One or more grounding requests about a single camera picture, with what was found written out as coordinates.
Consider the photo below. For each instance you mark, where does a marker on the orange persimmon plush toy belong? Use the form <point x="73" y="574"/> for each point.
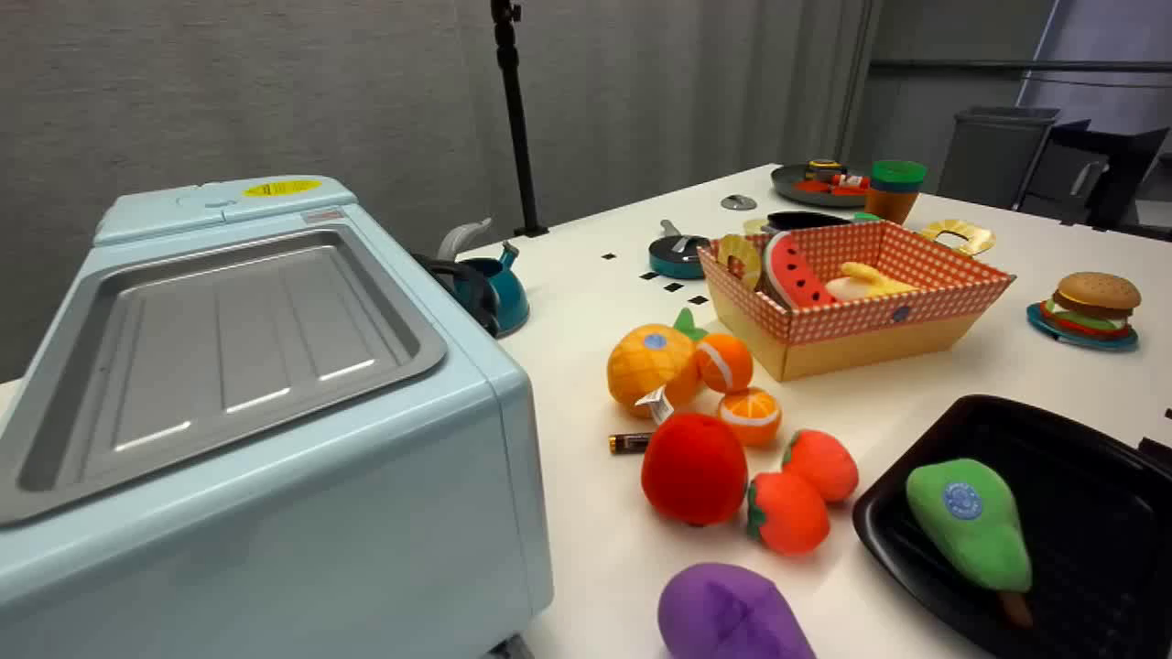
<point x="822" y="468"/>

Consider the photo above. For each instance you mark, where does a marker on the orange half plush toy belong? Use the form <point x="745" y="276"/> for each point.
<point x="727" y="365"/>

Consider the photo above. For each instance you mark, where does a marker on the black chair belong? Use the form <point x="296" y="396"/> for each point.
<point x="1100" y="171"/>

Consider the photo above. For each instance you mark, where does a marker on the orange slice plush toy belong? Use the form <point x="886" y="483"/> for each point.
<point x="750" y="416"/>

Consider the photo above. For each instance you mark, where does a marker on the grey chair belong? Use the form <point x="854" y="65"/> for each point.
<point x="993" y="154"/>

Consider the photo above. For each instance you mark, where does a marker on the light blue toy oven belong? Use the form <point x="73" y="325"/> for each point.
<point x="304" y="487"/>

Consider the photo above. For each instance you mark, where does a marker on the teal toy plate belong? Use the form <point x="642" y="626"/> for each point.
<point x="1075" y="336"/>

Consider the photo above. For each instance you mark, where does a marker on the yellow toy cheese slice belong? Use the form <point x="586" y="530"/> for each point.
<point x="955" y="237"/>

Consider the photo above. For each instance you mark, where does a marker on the black toy frying pan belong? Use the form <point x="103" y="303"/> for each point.
<point x="803" y="221"/>

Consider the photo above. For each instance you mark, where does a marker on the teal toy kettle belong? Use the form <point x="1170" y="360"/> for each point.
<point x="501" y="296"/>

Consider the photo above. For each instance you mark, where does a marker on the watermelon slice toy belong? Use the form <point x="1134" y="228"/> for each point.
<point x="797" y="274"/>

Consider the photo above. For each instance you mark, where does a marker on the black grill pan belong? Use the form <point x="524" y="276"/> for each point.
<point x="1084" y="535"/>

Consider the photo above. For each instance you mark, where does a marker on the small teal toy pan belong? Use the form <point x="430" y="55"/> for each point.
<point x="673" y="258"/>

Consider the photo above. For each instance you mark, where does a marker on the black tripod pole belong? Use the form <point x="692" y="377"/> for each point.
<point x="516" y="121"/>

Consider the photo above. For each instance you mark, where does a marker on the red apple plush toy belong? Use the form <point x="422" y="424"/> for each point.
<point x="692" y="469"/>

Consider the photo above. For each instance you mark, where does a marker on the orange jar with green lid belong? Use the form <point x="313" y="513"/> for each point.
<point x="899" y="191"/>

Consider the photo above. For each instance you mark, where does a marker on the yellow pineapple plush toy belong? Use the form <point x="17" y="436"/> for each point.
<point x="644" y="365"/>

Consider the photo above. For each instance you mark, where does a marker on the small brown tag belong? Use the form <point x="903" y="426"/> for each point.
<point x="627" y="440"/>

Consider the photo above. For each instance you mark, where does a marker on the dark plate with toy food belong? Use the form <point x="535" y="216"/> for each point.
<point x="822" y="183"/>

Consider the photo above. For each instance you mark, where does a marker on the small silver disc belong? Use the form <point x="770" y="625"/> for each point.
<point x="737" y="203"/>

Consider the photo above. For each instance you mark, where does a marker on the orange polka dot cardboard box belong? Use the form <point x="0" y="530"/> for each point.
<point x="854" y="319"/>

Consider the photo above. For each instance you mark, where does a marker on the green pear plush toy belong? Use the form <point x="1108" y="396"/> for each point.
<point x="971" y="524"/>

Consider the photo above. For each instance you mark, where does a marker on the toy burger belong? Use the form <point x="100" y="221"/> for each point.
<point x="1091" y="303"/>

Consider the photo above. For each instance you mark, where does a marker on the purple eggplant plush toy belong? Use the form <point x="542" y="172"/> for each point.
<point x="734" y="613"/>

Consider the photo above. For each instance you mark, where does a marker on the yellow and white toy food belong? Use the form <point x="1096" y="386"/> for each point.
<point x="869" y="283"/>

